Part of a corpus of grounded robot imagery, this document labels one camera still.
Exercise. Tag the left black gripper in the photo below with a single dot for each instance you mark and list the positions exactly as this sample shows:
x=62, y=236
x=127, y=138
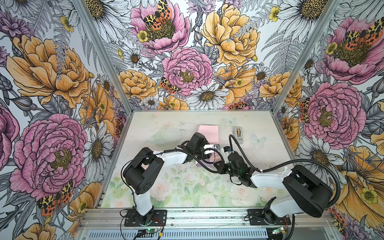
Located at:
x=205, y=156

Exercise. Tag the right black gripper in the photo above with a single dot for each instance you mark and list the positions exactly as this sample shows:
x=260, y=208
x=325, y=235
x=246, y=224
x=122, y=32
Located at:
x=221, y=165

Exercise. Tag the purple wrapping paper sheet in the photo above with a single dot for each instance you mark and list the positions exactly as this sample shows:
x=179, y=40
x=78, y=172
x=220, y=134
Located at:
x=211, y=132

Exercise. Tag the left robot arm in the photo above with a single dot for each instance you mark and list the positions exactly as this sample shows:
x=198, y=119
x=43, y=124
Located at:
x=140, y=173

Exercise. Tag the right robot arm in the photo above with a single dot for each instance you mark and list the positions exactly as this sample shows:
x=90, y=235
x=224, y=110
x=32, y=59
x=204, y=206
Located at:
x=307, y=193

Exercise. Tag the grey tape dispenser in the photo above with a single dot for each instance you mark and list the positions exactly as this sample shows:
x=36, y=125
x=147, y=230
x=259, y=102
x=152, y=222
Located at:
x=238, y=134

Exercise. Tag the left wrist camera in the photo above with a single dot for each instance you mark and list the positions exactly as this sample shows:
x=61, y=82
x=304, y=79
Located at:
x=198, y=140

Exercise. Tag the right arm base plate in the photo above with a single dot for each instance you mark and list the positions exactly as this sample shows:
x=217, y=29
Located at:
x=260, y=217

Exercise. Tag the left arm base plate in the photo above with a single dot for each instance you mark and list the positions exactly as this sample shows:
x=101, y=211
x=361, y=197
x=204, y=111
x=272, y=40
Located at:
x=154, y=218

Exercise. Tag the white slotted cable duct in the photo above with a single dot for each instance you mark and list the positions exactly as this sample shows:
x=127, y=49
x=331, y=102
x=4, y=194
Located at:
x=181, y=234

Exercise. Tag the aluminium front rail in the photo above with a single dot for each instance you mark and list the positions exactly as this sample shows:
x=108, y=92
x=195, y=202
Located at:
x=179, y=218

